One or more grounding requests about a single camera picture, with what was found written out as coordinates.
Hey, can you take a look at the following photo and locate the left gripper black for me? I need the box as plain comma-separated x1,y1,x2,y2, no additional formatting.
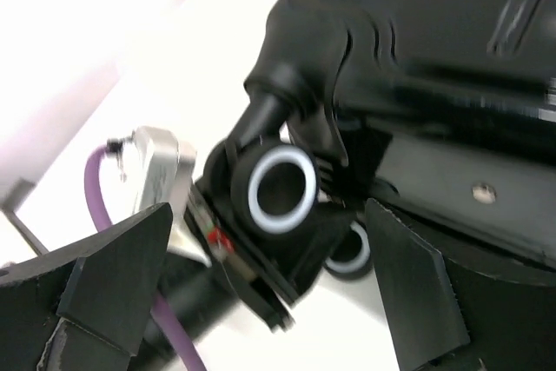
184,188,295,331

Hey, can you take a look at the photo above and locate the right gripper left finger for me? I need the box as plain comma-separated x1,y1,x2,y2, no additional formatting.
1,203,171,371

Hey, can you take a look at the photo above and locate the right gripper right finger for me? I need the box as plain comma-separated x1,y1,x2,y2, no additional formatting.
365,199,555,370

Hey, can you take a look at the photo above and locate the white black hard-shell suitcase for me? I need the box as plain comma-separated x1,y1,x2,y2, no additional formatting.
204,0,555,271

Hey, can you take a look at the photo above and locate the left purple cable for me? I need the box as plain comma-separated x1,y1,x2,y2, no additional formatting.
83,144,209,371

